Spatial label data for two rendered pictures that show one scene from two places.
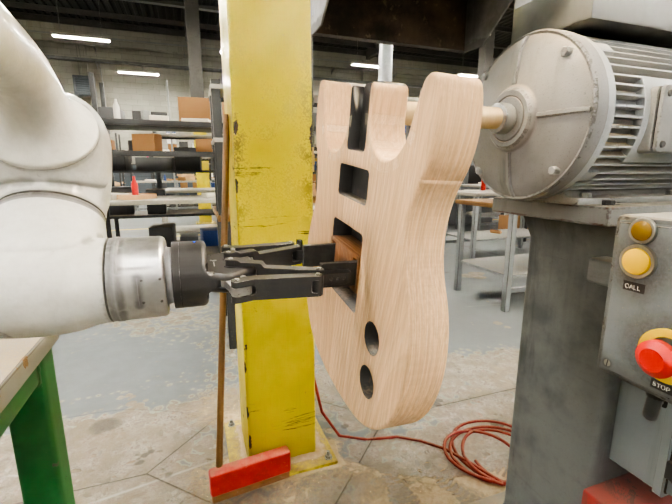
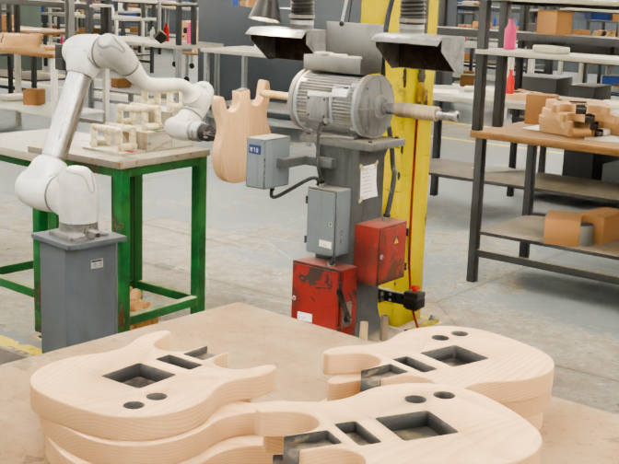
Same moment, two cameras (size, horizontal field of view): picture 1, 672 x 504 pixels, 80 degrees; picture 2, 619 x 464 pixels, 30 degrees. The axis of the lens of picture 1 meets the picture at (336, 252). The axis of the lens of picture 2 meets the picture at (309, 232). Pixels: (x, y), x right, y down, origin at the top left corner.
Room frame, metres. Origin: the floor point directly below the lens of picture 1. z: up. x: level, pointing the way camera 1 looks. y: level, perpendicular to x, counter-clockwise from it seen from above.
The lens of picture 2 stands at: (-1.93, -4.33, 1.78)
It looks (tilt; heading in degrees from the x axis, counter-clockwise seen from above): 13 degrees down; 57
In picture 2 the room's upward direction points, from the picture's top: 2 degrees clockwise
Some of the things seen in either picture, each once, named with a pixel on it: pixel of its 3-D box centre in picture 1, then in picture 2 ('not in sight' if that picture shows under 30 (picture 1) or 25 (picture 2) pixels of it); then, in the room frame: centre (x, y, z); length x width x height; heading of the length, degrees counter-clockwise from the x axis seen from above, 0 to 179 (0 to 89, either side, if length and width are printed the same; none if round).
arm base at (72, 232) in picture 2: not in sight; (81, 228); (-0.23, -0.04, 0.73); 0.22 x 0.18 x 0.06; 102
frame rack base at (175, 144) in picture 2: not in sight; (162, 126); (0.46, 0.67, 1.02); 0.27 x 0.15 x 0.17; 110
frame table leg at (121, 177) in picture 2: not in sight; (122, 267); (0.09, 0.30, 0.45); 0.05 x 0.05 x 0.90; 20
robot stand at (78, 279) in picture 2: not in sight; (79, 318); (-0.24, -0.02, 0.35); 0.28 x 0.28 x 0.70; 12
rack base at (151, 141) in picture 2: not in sight; (138, 137); (0.32, 0.62, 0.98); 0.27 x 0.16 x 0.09; 110
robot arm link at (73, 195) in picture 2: not in sight; (75, 193); (-0.24, -0.01, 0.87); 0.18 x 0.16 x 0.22; 114
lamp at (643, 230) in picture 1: (641, 230); not in sight; (0.44, -0.34, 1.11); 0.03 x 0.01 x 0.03; 20
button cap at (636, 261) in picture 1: (639, 261); not in sight; (0.44, -0.34, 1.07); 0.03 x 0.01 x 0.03; 20
